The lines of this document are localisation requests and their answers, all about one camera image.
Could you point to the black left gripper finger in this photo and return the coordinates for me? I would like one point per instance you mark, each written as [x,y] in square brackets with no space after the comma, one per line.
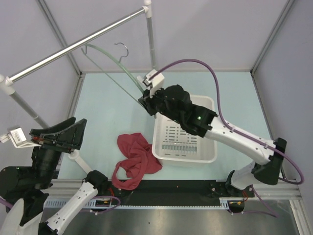
[77,129]
[53,129]

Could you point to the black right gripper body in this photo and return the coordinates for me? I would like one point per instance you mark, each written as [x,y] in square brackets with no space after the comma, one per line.
[156,104]

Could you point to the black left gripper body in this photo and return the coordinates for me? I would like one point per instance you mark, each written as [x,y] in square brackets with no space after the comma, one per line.
[51,144]

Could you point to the red tank top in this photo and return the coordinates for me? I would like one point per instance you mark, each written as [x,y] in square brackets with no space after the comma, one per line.
[139,161]

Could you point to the mint green plastic hanger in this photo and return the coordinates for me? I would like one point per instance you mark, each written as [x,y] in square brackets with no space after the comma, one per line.
[113,85]

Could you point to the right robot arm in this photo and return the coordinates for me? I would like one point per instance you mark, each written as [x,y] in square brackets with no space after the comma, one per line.
[197,119]

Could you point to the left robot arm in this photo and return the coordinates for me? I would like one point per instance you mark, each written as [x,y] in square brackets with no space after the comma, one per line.
[21,187]

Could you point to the white plastic basket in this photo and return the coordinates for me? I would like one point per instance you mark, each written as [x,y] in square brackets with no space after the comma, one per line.
[173,146]

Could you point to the metal clothes rack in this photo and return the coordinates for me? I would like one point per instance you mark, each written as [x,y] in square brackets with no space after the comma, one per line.
[6,83]

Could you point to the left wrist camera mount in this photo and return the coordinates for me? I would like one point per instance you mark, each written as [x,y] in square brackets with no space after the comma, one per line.
[17,137]

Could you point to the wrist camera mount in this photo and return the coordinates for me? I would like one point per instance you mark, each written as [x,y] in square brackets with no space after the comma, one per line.
[153,84]
[17,137]

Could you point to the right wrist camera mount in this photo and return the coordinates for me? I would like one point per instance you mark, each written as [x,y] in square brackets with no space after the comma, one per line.
[153,84]

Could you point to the white slotted cable duct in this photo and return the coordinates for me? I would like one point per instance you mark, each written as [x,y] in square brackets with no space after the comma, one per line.
[106,203]

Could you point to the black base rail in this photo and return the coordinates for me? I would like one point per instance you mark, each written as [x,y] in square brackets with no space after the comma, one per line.
[177,193]

